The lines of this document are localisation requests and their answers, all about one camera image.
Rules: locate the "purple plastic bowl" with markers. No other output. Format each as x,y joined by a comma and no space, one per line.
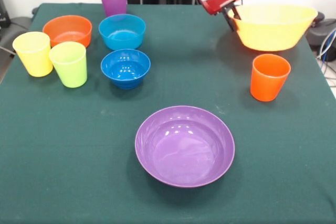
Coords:
183,150

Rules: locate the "red plastic cup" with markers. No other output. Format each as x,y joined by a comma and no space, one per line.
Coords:
267,82

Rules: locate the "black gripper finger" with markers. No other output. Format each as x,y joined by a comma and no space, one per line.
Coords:
231,20
236,12

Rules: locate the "dark green tablecloth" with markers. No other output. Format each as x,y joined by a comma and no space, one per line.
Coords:
65,142

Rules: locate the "yellow plastic cup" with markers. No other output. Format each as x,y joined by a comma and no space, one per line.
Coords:
34,56

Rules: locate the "light blue plastic bowl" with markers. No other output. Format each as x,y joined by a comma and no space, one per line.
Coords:
122,37

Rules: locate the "orange-red plastic bowl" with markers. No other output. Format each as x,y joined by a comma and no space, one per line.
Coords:
68,28

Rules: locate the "dark blue plastic bowl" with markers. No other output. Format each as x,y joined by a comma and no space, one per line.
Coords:
125,70

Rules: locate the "large yellow plastic bowl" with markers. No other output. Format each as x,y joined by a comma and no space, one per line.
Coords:
273,30

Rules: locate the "green plastic cup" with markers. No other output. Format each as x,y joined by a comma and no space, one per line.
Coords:
69,66

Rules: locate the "purple plastic cup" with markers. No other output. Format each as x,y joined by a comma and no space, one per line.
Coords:
113,1

